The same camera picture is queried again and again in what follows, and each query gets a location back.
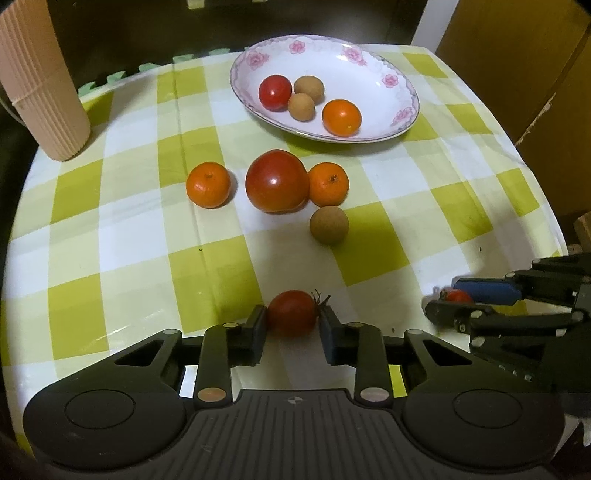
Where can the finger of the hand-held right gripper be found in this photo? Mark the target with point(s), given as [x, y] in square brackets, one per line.
[480, 319]
[489, 290]

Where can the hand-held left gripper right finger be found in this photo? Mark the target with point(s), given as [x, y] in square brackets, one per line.
[328, 341]

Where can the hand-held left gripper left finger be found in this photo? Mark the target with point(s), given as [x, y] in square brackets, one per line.
[257, 334]

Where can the red cherry tomato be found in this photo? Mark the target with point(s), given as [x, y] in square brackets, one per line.
[274, 92]
[457, 295]
[292, 313]

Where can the brown longan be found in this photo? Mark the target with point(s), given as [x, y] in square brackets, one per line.
[310, 86]
[301, 107]
[328, 225]

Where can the large red tomato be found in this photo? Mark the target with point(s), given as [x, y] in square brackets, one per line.
[277, 181]

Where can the mandarin orange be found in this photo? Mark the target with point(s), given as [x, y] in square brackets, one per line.
[208, 184]
[328, 184]

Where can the smooth round orange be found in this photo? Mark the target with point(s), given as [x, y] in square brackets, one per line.
[341, 117]

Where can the white floral plate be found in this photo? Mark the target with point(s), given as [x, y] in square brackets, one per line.
[351, 78]

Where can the wooden stool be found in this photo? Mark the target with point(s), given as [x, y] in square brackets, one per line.
[582, 230]

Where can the green checkered tablecloth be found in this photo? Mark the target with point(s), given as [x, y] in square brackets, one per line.
[138, 258]

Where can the wooden wardrobe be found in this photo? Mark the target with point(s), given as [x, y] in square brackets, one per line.
[517, 55]

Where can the green foam mat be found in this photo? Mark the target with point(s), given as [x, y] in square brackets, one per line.
[120, 76]

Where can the pink ribbed cup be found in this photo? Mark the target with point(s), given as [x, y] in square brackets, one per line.
[37, 83]

